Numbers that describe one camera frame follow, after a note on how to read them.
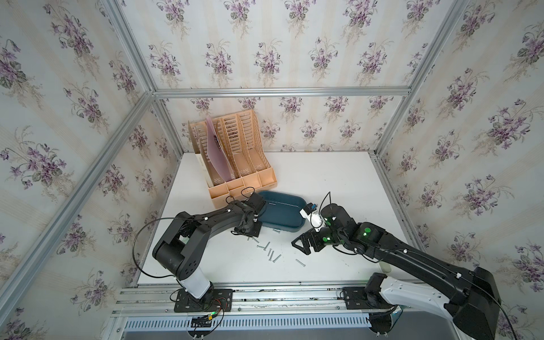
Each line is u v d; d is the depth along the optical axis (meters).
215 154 0.87
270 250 0.86
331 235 0.62
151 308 0.72
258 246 0.86
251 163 1.17
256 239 0.88
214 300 0.73
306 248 0.65
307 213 0.68
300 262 0.82
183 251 0.45
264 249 0.86
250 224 0.75
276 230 0.90
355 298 0.73
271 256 0.84
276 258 0.84
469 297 0.39
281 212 0.96
